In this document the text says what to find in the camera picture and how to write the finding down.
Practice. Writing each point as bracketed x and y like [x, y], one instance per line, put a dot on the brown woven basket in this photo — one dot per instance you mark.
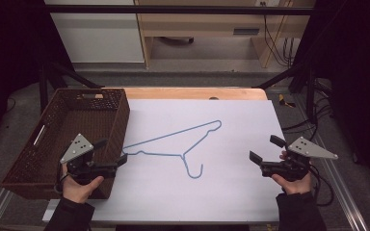
[77, 115]

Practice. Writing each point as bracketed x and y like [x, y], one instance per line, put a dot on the dark curtain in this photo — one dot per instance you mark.
[9, 48]
[359, 80]

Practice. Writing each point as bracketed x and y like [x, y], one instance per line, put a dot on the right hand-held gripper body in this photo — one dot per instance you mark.
[305, 148]

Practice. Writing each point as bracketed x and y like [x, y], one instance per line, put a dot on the yellow and black tool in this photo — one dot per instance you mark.
[282, 100]

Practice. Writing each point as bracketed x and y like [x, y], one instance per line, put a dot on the light wooden desk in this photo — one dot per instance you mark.
[199, 24]

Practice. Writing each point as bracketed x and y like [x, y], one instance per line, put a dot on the white cabinet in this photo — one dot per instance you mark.
[99, 38]

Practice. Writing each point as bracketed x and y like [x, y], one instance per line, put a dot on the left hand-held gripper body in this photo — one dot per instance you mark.
[77, 149]

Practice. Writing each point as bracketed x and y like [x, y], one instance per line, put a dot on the white table sheet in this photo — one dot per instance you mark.
[221, 192]

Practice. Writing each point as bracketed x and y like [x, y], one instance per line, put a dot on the person's left hand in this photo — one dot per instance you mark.
[78, 192]

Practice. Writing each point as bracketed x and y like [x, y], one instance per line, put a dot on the black horizontal frame bar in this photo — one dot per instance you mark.
[173, 9]

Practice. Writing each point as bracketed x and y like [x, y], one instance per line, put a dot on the person's right hand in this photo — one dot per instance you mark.
[297, 187]

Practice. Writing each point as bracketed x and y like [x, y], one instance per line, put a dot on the black slanted frame strut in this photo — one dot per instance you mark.
[74, 77]
[282, 75]

